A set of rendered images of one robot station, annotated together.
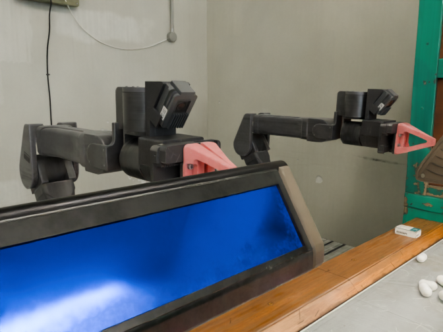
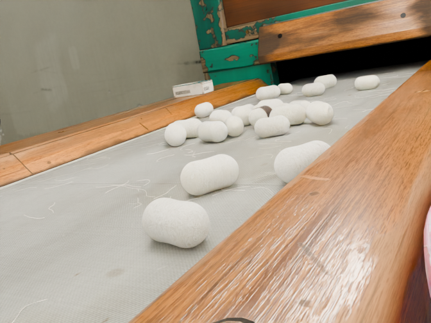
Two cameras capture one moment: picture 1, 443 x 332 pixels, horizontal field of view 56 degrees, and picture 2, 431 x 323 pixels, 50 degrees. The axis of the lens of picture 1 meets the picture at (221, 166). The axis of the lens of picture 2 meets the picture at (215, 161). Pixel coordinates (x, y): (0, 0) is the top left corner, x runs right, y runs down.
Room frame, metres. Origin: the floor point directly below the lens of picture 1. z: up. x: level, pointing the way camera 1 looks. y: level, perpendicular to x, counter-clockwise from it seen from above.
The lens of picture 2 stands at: (0.38, -0.35, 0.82)
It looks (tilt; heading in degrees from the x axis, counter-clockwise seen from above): 12 degrees down; 346
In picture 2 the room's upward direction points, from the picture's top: 10 degrees counter-clockwise
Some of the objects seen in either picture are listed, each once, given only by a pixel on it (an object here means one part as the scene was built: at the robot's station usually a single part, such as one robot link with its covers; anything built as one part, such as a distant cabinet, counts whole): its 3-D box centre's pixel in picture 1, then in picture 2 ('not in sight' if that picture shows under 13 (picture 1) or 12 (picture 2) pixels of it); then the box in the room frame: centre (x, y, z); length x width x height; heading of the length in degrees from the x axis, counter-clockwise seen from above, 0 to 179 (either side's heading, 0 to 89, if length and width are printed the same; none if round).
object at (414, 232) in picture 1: (407, 231); (193, 88); (1.14, -0.53, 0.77); 0.06 x 0.04 x 0.02; 44
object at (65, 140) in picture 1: (78, 162); not in sight; (0.71, 0.25, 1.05); 0.30 x 0.09 x 0.12; 45
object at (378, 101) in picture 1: (382, 111); not in sight; (0.95, -0.37, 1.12); 0.07 x 0.06 x 0.11; 135
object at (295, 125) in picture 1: (285, 137); not in sight; (1.14, -0.18, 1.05); 0.30 x 0.09 x 0.12; 45
